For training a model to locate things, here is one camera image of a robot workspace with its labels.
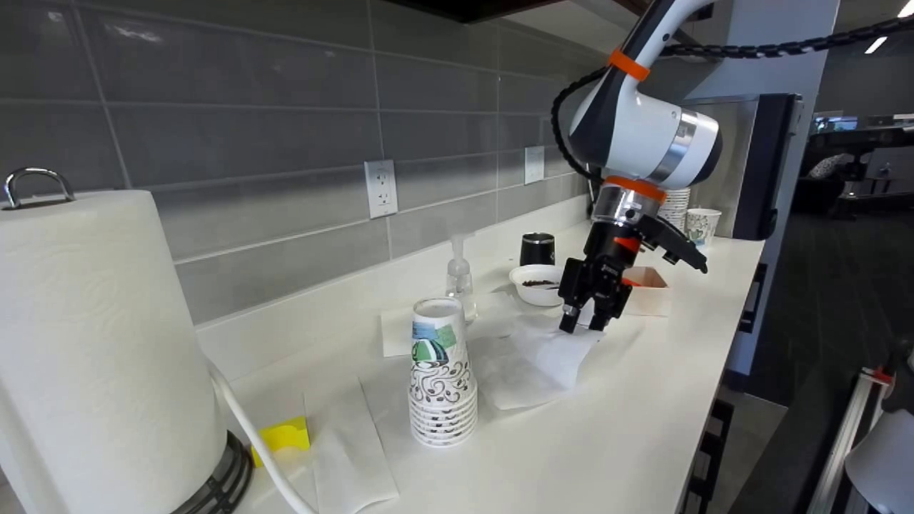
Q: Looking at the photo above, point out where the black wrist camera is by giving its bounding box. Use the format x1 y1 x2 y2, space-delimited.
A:
636 214 707 272

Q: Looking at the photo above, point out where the white wall outlet far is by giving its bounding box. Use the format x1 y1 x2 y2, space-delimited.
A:
526 145 544 182

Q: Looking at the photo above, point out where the white wall outlet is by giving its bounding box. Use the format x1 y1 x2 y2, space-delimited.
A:
526 145 544 182
362 161 397 218

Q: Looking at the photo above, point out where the yellow sponge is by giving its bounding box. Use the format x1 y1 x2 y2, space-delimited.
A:
257 418 312 455

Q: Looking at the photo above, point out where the black cup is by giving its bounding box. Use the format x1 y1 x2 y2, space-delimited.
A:
520 232 554 265

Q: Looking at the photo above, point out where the white paper towel roll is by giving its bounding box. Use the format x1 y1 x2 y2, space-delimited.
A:
0 188 232 514

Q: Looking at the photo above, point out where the clear soap dispenser bottle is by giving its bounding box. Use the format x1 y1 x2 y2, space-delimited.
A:
446 235 476 324

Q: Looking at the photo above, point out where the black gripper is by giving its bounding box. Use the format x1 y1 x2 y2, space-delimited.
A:
560 222 639 334

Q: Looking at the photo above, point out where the wooden box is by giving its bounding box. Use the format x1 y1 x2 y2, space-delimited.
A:
622 265 669 317

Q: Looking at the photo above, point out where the white cloth near sponge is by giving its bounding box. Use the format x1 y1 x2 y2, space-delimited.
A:
312 387 399 514

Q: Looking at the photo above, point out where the stack of patterned paper cups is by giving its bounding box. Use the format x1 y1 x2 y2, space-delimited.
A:
407 298 476 449

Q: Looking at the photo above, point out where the white bowl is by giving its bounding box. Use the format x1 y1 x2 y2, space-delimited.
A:
510 265 560 308

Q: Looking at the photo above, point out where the black paper towel holder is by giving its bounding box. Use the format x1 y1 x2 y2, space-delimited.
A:
0 162 257 514

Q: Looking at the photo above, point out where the right tall paper cup stack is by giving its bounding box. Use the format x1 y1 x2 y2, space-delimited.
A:
659 188 690 228

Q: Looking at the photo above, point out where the single patterned paper cup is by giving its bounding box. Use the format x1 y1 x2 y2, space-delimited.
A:
686 208 722 245

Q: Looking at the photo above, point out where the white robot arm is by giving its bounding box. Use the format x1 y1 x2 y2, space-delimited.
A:
557 0 722 334

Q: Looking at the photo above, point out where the white wall outlet near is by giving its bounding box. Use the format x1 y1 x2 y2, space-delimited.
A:
362 161 397 218

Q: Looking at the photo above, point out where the white cable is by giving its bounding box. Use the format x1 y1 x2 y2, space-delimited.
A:
207 369 317 514

